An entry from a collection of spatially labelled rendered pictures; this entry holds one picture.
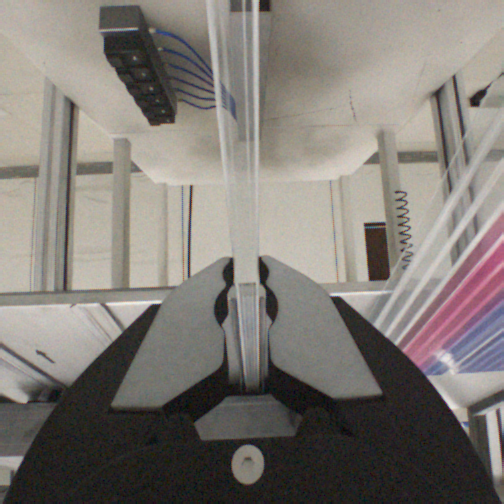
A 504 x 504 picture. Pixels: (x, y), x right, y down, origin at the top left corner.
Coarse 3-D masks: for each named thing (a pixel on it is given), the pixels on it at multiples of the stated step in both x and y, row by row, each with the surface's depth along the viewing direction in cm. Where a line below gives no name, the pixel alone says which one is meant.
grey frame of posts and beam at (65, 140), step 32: (64, 96) 42; (448, 96) 43; (64, 128) 42; (448, 128) 43; (64, 160) 42; (448, 160) 43; (64, 192) 41; (64, 224) 41; (64, 256) 42; (64, 288) 41; (480, 416) 39; (480, 448) 39
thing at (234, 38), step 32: (224, 0) 6; (256, 0) 6; (224, 32) 6; (256, 32) 6; (224, 64) 7; (256, 64) 7; (224, 96) 7; (256, 96) 7; (224, 128) 8; (256, 128) 8; (224, 160) 9; (256, 160) 9; (256, 192) 10; (256, 224) 11; (256, 256) 12; (256, 288) 14; (256, 320) 16; (256, 352) 19; (256, 384) 24
